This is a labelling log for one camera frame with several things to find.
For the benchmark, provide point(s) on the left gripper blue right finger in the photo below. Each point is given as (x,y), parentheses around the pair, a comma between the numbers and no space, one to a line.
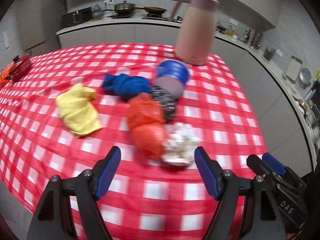
(210,172)

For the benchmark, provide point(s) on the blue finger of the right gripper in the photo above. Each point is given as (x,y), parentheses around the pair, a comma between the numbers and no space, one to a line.
(277,167)

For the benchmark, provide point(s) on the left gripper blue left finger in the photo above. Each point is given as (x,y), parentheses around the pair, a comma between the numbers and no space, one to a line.
(104,171)

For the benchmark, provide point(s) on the white plastic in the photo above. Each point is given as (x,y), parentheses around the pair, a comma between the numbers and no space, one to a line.
(180,145)

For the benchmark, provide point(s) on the orange plastic bag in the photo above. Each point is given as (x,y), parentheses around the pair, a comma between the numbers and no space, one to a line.
(4,77)
(145,120)

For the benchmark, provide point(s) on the yellow cloth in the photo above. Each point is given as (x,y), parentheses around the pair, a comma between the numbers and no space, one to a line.
(77,112)

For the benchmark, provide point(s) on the blue cloth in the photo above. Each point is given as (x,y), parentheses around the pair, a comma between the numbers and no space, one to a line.
(125,86)

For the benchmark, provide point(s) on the steel wool scrubber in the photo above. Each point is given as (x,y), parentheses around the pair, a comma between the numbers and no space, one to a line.
(166,101)

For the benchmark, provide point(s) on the round metal strainer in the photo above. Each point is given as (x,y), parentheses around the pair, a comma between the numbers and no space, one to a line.
(305,76)

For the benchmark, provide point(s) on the white cutting board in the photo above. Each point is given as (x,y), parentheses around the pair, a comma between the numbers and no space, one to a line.
(293,68)

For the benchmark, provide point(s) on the blue paper cup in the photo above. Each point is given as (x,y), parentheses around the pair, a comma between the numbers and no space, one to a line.
(171,75)

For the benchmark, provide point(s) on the utensil holder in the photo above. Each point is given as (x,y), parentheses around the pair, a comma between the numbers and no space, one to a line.
(269,53)

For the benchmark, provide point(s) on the dark bottle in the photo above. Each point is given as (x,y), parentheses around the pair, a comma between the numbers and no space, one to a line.
(247,36)

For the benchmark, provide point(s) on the red enamel pot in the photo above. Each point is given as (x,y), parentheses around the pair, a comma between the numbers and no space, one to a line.
(20,68)

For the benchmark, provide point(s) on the pink thermos jug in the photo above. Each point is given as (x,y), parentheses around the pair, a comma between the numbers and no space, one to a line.
(197,30)

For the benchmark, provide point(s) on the orange plastic bag at edge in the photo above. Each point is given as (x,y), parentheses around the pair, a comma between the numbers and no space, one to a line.
(4,77)

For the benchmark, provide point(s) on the black microwave oven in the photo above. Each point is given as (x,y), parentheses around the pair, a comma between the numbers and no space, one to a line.
(77,17)

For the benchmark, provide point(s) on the green ceramic vase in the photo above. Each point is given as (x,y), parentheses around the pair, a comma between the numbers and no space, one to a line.
(97,12)

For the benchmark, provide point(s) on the dark cooking pot with lid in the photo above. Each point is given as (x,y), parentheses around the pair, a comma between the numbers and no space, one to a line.
(124,8)

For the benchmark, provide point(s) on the black frying pan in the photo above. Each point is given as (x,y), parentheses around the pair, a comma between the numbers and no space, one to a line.
(153,11)

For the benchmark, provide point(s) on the beige refrigerator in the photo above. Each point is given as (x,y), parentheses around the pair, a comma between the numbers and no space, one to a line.
(38,21)

